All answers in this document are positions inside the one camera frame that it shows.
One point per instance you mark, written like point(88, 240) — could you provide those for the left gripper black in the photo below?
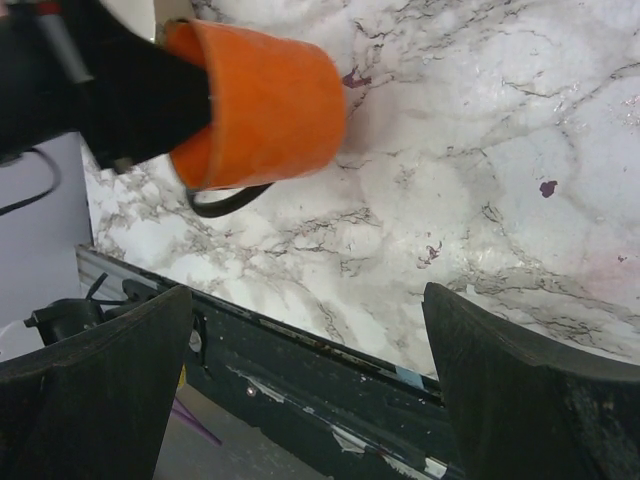
point(72, 66)

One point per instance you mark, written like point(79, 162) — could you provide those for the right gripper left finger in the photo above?
point(96, 405)

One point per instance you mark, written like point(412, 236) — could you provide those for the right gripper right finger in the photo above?
point(524, 406)

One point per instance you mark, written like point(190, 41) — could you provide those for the orange mug black handle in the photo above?
point(278, 112)

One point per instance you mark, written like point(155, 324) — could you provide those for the black mounting rail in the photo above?
point(346, 414)

